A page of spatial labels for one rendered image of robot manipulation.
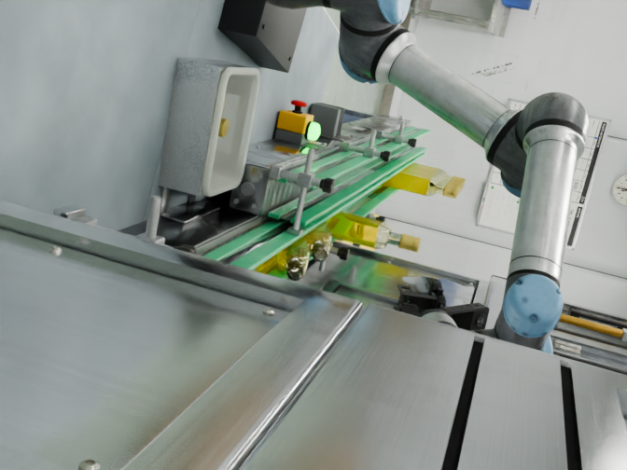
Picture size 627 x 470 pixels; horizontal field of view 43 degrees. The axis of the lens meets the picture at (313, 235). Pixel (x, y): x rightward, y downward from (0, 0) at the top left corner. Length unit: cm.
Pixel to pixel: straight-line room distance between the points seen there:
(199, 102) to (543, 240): 60
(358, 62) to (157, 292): 106
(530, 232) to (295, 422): 81
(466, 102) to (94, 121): 68
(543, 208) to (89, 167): 66
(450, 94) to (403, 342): 99
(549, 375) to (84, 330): 31
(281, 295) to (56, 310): 17
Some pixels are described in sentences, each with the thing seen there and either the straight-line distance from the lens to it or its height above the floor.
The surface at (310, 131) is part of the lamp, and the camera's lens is 193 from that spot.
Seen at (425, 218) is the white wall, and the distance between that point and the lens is 759.
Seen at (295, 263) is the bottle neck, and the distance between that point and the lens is 145.
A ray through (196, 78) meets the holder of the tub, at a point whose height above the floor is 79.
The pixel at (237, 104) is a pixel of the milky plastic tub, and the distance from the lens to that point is 150.
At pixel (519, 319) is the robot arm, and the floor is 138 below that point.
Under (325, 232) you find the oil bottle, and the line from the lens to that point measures 165.
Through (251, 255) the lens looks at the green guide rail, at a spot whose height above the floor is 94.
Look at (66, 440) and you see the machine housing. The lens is 40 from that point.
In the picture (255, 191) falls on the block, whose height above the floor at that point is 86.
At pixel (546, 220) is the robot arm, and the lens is 120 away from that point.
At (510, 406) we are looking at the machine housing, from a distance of 51.
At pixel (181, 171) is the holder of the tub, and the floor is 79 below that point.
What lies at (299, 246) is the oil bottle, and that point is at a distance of 151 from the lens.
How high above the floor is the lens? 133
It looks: 13 degrees down
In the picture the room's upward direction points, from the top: 105 degrees clockwise
